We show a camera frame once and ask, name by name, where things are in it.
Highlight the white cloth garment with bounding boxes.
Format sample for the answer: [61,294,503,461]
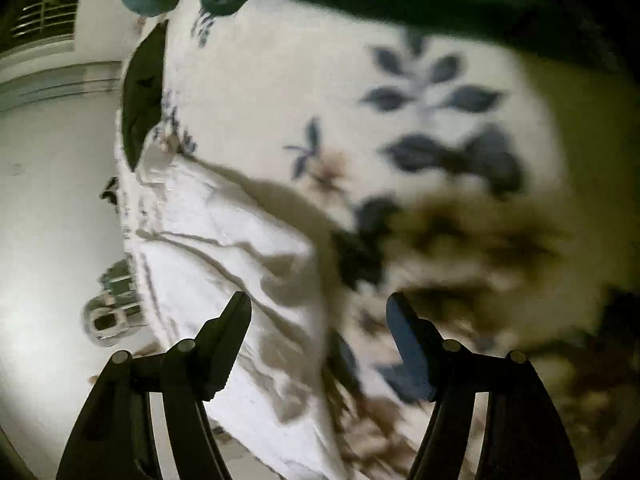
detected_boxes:
[116,136,351,480]

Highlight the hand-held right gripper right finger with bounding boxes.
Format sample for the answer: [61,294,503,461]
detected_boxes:
[386,292,581,480]

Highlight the floral printed bed blanket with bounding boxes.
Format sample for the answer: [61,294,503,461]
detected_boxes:
[116,0,611,480]

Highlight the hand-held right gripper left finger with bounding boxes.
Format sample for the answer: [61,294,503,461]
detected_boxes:
[56,291,253,480]

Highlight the black cloth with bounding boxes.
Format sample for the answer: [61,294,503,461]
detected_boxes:
[121,20,169,173]

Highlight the window with grille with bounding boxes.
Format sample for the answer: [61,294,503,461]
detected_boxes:
[9,0,91,41]

